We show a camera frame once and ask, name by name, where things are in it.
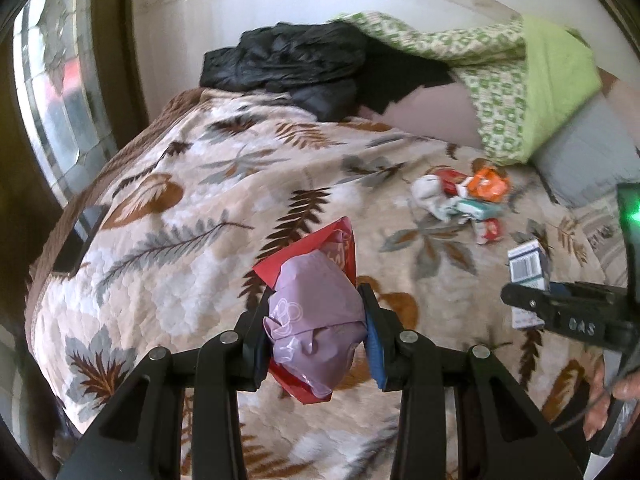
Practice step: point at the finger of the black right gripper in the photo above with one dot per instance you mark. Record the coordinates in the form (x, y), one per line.
(584, 288)
(530, 306)

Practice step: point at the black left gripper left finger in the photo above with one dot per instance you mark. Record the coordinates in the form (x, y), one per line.
(138, 433)

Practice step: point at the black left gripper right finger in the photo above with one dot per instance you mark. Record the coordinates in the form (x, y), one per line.
(500, 434)

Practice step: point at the blue white small box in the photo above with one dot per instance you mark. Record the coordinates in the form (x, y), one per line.
(528, 266)

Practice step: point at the orange snack bag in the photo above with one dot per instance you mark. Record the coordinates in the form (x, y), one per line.
(490, 184)

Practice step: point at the white sock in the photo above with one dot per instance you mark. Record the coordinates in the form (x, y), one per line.
(428, 194)

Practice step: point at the pink plastic wrapper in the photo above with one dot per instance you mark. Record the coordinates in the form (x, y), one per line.
(315, 319)

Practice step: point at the person right hand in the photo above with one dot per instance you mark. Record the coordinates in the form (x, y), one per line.
(599, 401)

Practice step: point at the striped floral pillow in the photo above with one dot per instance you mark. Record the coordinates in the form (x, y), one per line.
(600, 222)

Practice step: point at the red white snack packet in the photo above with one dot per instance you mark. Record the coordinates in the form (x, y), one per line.
(487, 231)

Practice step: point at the teal small box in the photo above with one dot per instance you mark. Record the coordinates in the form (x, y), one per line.
(477, 209)

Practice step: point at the grey blue pillow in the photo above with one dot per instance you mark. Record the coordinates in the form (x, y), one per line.
(590, 155)

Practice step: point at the leaf patterned bed quilt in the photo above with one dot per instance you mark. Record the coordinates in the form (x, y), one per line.
(159, 250)

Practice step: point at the pink bed sheet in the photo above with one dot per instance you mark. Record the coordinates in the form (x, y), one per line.
(443, 113)

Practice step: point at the green patterned blanket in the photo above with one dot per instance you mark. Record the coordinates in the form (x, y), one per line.
(526, 78)

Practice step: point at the black puffy jacket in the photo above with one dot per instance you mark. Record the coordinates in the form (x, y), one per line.
(314, 64)

